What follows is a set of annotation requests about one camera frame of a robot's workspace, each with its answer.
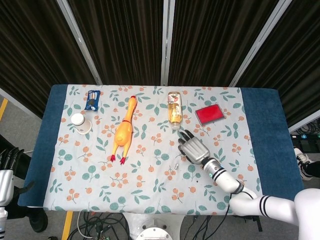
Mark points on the black shoe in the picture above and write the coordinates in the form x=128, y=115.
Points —
x=37, y=220

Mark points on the red ink pad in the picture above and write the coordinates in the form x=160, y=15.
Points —
x=208, y=115

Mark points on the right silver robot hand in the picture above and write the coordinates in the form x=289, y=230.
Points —
x=195, y=150

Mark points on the white robot torso base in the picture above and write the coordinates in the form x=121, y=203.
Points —
x=140, y=221

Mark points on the white and black sneaker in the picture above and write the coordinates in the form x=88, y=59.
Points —
x=301, y=160

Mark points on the blue velvet table cover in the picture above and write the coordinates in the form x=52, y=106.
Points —
x=265, y=125

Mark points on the dark pleated screen panel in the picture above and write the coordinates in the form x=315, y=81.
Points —
x=215, y=42
x=37, y=50
x=125, y=42
x=300, y=62

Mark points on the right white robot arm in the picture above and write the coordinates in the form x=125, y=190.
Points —
x=225, y=176

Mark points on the yellow rubber chicken toy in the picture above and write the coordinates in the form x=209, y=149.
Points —
x=122, y=135

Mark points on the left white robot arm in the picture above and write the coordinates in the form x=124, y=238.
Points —
x=2, y=220

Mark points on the blue cookie snack packet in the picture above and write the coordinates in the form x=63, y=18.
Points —
x=92, y=100

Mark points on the tea bottle with white cap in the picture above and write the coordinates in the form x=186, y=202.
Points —
x=175, y=110

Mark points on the floral print white tablecloth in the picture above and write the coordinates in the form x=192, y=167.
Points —
x=150, y=180

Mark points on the white paper cup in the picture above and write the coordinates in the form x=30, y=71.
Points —
x=81, y=123

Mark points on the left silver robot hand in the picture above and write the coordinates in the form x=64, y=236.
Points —
x=5, y=187

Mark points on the silver bolt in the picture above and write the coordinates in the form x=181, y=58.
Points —
x=177, y=166

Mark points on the silver screen frame post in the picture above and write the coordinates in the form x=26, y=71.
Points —
x=260, y=40
x=15, y=101
x=167, y=42
x=77, y=37
x=305, y=123

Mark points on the yellow floor tape strip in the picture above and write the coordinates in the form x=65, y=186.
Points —
x=67, y=225
x=3, y=107

